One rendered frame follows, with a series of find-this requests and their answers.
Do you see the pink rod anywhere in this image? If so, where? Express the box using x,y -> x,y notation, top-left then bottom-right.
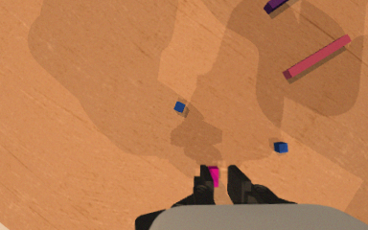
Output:
283,34 -> 352,80

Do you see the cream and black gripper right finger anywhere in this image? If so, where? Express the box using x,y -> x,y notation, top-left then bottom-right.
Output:
227,165 -> 298,204

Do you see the magenta rectangular block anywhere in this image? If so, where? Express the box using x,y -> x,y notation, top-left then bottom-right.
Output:
208,166 -> 219,187

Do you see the small blue cube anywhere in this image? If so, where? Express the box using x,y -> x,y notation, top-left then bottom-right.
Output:
273,142 -> 288,153
174,102 -> 185,113

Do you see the purple rod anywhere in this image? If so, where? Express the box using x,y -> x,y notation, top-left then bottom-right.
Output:
264,0 -> 288,14

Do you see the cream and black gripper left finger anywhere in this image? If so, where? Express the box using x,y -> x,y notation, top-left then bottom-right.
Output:
135,165 -> 216,230

